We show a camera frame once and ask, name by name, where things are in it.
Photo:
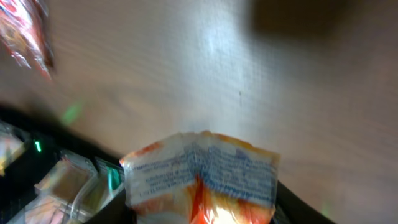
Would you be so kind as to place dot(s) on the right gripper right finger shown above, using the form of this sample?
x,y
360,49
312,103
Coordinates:
x,y
292,210

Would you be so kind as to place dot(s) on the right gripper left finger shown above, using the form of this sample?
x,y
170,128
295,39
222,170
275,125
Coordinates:
x,y
116,212

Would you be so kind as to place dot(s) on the orange snack packet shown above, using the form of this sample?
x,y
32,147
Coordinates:
x,y
201,178

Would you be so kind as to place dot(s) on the red Top chocolate bar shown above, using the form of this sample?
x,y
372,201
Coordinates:
x,y
24,33

